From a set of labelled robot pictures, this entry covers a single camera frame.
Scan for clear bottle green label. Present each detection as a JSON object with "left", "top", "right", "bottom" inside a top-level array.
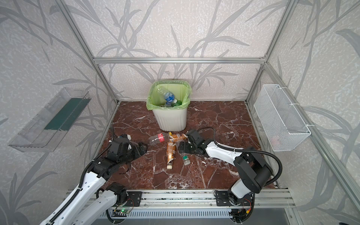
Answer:
[{"left": 180, "top": 153, "right": 191, "bottom": 166}]

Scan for orange tea bottle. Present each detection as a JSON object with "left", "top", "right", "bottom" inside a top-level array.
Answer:
[{"left": 168, "top": 132, "right": 188, "bottom": 143}]

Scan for brown coffee bottle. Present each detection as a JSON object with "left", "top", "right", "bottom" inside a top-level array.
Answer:
[{"left": 166, "top": 142, "right": 176, "bottom": 170}]

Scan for clear bottle pink label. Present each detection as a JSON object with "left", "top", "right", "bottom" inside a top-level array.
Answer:
[{"left": 149, "top": 132, "right": 170, "bottom": 145}]

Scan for clear bottle blue label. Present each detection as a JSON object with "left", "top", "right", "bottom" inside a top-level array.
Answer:
[{"left": 157, "top": 86, "right": 178, "bottom": 106}]

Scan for green soda bottle yellow cap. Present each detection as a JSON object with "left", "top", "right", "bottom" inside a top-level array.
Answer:
[{"left": 172, "top": 100, "right": 182, "bottom": 107}]

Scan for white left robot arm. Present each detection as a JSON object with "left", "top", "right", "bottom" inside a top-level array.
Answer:
[{"left": 42, "top": 135, "right": 148, "bottom": 225}]

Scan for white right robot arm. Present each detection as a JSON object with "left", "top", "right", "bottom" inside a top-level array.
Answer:
[{"left": 181, "top": 129, "right": 278, "bottom": 205}]

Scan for white plastic trash bin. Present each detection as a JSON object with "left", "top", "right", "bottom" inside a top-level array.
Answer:
[{"left": 153, "top": 108, "right": 187, "bottom": 132}]

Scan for green bin liner bag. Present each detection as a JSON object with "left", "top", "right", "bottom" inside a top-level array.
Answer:
[{"left": 146, "top": 80, "right": 192, "bottom": 111}]

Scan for green circuit board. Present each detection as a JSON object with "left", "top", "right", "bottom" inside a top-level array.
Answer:
[{"left": 110, "top": 208, "right": 133, "bottom": 218}]

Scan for clear acrylic wall shelf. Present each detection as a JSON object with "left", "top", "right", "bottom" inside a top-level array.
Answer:
[{"left": 8, "top": 88, "right": 91, "bottom": 152}]

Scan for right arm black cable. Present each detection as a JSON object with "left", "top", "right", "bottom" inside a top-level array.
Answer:
[{"left": 196, "top": 127, "right": 283, "bottom": 186}]

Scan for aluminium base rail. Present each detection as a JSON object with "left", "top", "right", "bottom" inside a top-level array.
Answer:
[{"left": 67, "top": 189, "right": 296, "bottom": 219}]

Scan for white wire mesh basket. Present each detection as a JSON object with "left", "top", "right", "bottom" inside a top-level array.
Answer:
[{"left": 254, "top": 84, "right": 311, "bottom": 152}]

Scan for aluminium frame profiles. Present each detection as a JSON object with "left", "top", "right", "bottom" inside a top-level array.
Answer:
[{"left": 55, "top": 1, "right": 360, "bottom": 210}]

